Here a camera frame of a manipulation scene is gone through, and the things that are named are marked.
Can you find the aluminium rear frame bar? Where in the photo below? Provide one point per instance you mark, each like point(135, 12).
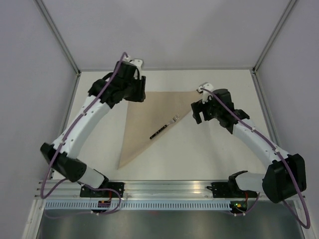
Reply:
point(174, 68)

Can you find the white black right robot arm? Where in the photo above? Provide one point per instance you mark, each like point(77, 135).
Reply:
point(285, 174)

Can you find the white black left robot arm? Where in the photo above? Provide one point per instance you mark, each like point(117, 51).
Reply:
point(125, 83)

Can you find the aluminium frame post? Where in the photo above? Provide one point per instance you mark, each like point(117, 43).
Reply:
point(57, 35)
point(275, 33)

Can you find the white slotted cable duct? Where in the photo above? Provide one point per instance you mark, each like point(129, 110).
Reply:
point(153, 205)

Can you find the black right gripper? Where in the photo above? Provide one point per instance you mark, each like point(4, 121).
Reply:
point(199, 106)

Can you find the aluminium right frame post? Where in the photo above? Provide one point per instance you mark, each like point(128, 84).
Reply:
point(275, 33)

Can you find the aluminium left frame post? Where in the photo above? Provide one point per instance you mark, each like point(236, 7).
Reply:
point(57, 35)

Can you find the beige cloth napkin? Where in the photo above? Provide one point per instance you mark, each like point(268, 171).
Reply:
point(144, 119)

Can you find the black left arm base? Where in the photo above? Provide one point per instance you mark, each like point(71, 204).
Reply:
point(109, 189)

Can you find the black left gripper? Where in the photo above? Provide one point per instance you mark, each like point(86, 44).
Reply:
point(141, 95)

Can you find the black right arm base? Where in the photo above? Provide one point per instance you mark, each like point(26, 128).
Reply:
point(223, 190)

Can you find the aluminium table edge rail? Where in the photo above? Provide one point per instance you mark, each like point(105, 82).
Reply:
point(68, 103)

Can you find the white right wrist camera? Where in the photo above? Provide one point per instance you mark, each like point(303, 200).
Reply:
point(206, 90)

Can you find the black handled silver fork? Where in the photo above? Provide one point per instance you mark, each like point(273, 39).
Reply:
point(173, 120)

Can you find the aluminium front mounting rail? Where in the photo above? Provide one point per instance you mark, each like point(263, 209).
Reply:
point(136, 190)

